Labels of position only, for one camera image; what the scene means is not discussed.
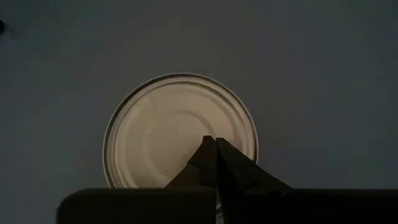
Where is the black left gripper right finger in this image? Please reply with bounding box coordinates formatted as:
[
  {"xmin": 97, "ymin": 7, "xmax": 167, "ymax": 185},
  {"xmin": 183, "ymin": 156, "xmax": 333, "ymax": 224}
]
[{"xmin": 216, "ymin": 137, "xmax": 398, "ymax": 224}]

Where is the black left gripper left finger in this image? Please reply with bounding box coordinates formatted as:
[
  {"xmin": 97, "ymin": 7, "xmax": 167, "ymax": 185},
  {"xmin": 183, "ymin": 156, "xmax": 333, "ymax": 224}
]
[{"xmin": 57, "ymin": 134, "xmax": 218, "ymax": 224}]

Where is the pale green label tuna can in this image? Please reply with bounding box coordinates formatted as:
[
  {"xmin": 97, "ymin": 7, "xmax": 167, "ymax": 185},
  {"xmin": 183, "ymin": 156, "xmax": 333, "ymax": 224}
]
[{"xmin": 102, "ymin": 72, "xmax": 259, "ymax": 190}]

